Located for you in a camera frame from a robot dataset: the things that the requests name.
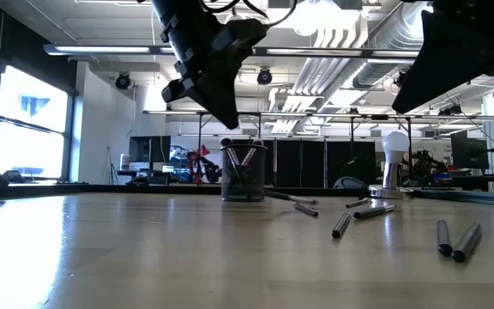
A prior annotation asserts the small marker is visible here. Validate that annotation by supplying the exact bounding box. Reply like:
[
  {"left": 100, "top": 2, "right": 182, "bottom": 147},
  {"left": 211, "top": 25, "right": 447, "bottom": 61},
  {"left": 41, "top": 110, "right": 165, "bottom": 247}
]
[{"left": 294, "top": 203, "right": 319, "bottom": 217}]

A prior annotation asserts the silver ventilation duct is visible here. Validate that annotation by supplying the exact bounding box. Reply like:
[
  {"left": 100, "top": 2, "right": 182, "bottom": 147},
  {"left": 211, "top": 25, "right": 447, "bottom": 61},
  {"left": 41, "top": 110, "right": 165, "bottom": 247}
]
[{"left": 349, "top": 0, "right": 428, "bottom": 91}]

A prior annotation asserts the white bulb lamp silver base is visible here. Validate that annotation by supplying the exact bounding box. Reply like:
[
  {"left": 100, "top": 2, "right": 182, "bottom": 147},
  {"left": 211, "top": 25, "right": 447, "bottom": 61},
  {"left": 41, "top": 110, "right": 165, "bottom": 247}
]
[{"left": 369, "top": 130, "right": 415, "bottom": 200}]

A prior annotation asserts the red and black robot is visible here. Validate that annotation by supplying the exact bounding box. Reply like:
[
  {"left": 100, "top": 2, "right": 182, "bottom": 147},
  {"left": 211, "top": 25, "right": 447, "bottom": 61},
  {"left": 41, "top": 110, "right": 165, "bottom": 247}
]
[{"left": 185, "top": 144, "right": 222, "bottom": 184}]

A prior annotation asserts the black background workstation frame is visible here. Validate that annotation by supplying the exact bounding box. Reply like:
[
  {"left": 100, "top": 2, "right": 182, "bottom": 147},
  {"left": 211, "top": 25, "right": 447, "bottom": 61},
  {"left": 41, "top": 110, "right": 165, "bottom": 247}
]
[{"left": 142, "top": 109, "right": 494, "bottom": 173}]

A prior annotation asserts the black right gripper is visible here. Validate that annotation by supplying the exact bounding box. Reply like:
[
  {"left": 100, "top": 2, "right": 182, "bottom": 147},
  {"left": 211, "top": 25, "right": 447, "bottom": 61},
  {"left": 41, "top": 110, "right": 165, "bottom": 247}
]
[{"left": 391, "top": 0, "right": 494, "bottom": 115}]

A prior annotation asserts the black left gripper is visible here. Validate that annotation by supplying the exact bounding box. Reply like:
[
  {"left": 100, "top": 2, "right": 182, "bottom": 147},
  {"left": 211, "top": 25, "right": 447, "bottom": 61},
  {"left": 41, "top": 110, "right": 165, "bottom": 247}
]
[{"left": 160, "top": 25, "right": 248, "bottom": 130}]

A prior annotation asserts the small dark pen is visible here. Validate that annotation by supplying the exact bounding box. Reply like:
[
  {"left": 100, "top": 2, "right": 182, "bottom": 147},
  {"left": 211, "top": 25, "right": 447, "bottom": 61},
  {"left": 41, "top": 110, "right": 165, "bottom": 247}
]
[{"left": 266, "top": 190, "right": 317, "bottom": 205}]

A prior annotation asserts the black mesh brush cup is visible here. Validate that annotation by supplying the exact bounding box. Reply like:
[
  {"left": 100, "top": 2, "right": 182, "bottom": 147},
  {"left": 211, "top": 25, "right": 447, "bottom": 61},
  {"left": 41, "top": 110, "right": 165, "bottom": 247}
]
[{"left": 220, "top": 144, "right": 268, "bottom": 203}]

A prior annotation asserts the black partition panel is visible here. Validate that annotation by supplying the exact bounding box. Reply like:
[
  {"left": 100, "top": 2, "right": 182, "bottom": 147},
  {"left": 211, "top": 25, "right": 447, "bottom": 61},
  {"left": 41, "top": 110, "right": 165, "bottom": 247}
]
[{"left": 224, "top": 137, "right": 377, "bottom": 189}]

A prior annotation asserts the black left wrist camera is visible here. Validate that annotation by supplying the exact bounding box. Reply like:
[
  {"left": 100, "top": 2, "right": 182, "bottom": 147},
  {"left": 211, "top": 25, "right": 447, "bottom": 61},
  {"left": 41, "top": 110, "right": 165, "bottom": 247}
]
[{"left": 210, "top": 19, "right": 269, "bottom": 70}]

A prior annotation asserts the dark marker pair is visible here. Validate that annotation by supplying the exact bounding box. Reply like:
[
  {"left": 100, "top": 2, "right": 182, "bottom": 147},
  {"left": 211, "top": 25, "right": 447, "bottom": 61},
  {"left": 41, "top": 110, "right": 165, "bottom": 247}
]
[{"left": 436, "top": 219, "right": 454, "bottom": 258}]

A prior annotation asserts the grey marker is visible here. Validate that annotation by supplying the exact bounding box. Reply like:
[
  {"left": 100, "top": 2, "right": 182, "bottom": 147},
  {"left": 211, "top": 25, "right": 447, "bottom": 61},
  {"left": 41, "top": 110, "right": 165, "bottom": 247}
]
[{"left": 352, "top": 204, "right": 397, "bottom": 221}]

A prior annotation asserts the black computer monitor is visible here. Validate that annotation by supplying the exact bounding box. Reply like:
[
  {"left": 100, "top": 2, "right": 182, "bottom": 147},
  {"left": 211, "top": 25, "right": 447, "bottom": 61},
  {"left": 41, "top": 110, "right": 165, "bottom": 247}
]
[
  {"left": 451, "top": 130, "right": 491, "bottom": 171},
  {"left": 129, "top": 136, "right": 172, "bottom": 164}
]

